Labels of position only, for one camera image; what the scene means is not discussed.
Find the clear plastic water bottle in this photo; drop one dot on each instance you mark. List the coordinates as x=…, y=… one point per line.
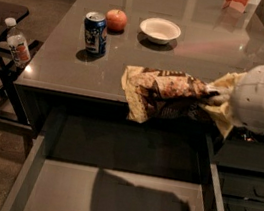
x=17, y=43

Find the blue soda can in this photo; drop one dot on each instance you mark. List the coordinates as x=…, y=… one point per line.
x=95, y=33

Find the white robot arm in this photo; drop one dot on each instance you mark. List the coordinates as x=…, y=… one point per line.
x=218, y=100

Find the brown sea salt chip bag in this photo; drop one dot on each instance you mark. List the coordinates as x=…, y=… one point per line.
x=153, y=93

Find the black side table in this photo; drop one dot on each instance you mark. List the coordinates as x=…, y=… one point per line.
x=8, y=72

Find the orange paper bag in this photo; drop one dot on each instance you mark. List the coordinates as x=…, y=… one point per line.
x=239, y=5

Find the red apple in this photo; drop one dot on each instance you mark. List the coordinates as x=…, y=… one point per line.
x=116, y=20

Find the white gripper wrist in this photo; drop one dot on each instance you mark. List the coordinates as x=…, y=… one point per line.
x=258, y=95

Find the open grey top drawer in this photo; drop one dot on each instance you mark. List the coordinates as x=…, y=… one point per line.
x=44, y=184

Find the white paper bowl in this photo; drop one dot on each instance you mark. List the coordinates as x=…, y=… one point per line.
x=159, y=30

